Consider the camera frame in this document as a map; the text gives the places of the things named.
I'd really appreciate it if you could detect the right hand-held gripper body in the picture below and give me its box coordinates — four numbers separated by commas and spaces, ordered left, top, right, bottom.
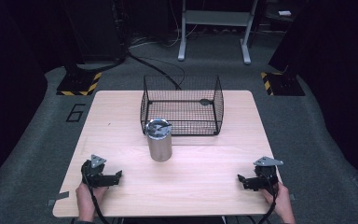
254, 156, 284, 191

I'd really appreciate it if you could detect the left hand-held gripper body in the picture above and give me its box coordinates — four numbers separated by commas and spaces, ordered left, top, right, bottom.
80, 154, 109, 189

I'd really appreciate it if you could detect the person's left hand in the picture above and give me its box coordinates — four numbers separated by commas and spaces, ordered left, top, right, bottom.
76, 182, 108, 222

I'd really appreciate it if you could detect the person's right hand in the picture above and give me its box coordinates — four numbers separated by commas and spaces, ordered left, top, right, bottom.
262, 182, 296, 223

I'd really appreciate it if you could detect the stainless steel cylinder canister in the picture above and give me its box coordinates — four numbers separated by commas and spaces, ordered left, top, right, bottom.
145, 118, 173, 163

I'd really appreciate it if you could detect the black yellow striped stand base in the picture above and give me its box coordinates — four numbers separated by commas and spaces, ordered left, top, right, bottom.
56, 71, 103, 97
259, 71, 306, 97

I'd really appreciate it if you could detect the dark curtain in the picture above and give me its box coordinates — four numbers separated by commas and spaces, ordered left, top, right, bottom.
0, 0, 76, 194
268, 0, 358, 203

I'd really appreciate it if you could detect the black cabinet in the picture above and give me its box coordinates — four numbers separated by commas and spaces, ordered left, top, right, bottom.
59, 0, 129, 64

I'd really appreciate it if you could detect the white metal stand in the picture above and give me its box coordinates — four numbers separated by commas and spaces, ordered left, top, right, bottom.
177, 0, 259, 66

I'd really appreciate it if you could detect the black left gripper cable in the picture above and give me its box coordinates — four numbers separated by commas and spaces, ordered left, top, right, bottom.
81, 167, 112, 224

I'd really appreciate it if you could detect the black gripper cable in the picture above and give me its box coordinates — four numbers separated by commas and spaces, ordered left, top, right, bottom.
256, 174, 279, 224
81, 167, 112, 224

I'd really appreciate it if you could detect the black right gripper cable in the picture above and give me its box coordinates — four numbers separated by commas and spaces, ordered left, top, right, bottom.
256, 174, 279, 224

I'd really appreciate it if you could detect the black wire mesh basket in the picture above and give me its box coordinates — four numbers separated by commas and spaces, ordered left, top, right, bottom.
139, 75, 226, 137

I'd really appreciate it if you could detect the black floor cable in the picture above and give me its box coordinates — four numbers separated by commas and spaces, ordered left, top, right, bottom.
126, 49, 186, 91

